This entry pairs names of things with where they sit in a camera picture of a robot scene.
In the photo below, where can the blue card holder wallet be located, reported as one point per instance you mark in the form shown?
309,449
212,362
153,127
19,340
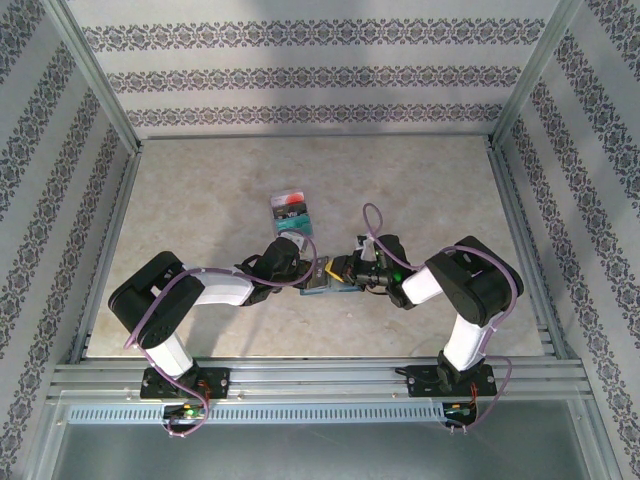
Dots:
345,289

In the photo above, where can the yellow card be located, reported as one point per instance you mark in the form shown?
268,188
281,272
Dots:
331,270

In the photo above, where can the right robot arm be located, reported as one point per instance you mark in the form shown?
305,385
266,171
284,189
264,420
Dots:
470,280

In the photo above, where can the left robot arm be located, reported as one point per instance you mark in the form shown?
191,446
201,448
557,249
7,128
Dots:
150,300

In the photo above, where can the teal card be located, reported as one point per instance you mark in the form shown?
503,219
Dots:
295,227

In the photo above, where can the black card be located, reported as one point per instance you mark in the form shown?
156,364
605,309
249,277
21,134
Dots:
287,214

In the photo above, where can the card with red circle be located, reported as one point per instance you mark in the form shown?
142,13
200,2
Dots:
295,199

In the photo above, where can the grey metal sheet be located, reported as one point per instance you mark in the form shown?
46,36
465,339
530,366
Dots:
320,450

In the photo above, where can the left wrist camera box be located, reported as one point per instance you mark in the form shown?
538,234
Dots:
299,242

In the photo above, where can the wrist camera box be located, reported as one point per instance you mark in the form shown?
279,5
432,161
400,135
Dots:
299,242
365,244

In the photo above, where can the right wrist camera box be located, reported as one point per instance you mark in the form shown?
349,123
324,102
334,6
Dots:
365,244

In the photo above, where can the aluminium mounting rail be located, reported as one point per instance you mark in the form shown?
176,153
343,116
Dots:
320,377

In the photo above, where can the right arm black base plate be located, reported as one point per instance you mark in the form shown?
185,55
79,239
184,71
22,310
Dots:
420,382

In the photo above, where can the aluminium back rail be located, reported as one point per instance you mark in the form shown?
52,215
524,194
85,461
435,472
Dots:
320,136

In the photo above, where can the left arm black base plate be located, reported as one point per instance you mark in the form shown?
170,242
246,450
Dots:
220,382

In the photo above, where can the aluminium side rail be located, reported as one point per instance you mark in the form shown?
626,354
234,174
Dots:
511,200
119,210

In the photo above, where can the aluminium frame post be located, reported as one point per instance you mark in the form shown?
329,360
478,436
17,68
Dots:
537,70
95,75

